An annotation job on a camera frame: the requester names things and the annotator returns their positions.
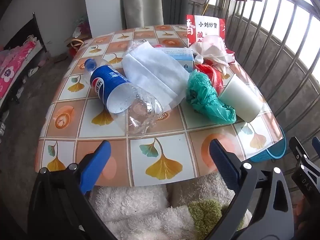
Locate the pink floral blanket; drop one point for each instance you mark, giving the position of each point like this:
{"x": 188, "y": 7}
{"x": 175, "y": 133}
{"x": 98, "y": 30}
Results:
{"x": 12, "y": 65}

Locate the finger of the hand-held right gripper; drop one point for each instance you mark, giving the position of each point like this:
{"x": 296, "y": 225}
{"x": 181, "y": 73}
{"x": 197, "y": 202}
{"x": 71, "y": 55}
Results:
{"x": 301, "y": 155}

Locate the red white paper bag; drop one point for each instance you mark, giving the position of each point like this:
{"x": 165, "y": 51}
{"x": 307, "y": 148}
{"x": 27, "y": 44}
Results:
{"x": 207, "y": 27}

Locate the blue white carton box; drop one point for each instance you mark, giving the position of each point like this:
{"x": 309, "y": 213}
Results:
{"x": 185, "y": 60}

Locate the white wet wipe sheet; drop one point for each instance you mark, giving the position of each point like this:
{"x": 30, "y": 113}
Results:
{"x": 150, "y": 72}

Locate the white slipper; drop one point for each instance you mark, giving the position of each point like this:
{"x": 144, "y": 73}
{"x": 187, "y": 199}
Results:
{"x": 33, "y": 71}

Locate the red plastic bag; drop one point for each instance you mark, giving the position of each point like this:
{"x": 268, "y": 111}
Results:
{"x": 212, "y": 73}

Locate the metal balcony railing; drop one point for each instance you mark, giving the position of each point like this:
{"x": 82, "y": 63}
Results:
{"x": 287, "y": 42}

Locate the white paper cup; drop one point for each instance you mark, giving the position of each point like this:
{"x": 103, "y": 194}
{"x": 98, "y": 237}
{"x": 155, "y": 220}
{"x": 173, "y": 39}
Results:
{"x": 240, "y": 97}

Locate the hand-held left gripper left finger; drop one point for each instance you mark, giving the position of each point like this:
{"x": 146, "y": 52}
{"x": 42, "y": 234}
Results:
{"x": 96, "y": 165}

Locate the pink white cloth bundle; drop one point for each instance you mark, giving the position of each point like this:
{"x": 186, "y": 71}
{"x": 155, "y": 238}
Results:
{"x": 81, "y": 28}

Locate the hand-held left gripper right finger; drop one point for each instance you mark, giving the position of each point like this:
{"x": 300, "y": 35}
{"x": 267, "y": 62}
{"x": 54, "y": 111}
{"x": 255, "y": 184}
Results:
{"x": 225, "y": 162}

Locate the grey curtain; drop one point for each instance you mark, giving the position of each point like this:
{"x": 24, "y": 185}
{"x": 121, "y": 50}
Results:
{"x": 142, "y": 2}

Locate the clear plastic cola bottle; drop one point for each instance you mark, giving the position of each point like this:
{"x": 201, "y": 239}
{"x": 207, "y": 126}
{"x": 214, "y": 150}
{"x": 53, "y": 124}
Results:
{"x": 107, "y": 85}

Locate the blue plastic waste basket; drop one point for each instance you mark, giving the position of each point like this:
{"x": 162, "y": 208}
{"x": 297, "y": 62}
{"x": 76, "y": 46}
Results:
{"x": 272, "y": 152}

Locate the white plastic bag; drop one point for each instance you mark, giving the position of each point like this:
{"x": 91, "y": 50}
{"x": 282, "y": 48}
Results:
{"x": 212, "y": 50}

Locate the green plastic bag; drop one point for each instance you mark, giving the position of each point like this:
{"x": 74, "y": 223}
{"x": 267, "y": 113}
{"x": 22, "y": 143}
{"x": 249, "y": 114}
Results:
{"x": 202, "y": 97}

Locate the yellow pole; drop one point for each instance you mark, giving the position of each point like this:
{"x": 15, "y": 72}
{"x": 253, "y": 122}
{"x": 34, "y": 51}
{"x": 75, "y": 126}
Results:
{"x": 207, "y": 5}

